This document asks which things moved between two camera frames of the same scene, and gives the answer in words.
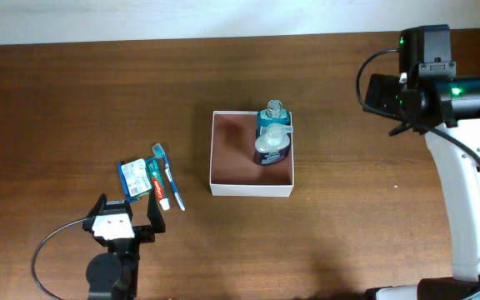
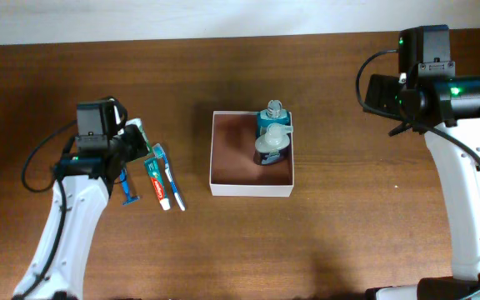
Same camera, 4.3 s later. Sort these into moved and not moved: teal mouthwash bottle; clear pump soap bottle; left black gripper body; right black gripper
Moved: left black gripper body
Not moved: right black gripper; teal mouthwash bottle; clear pump soap bottle
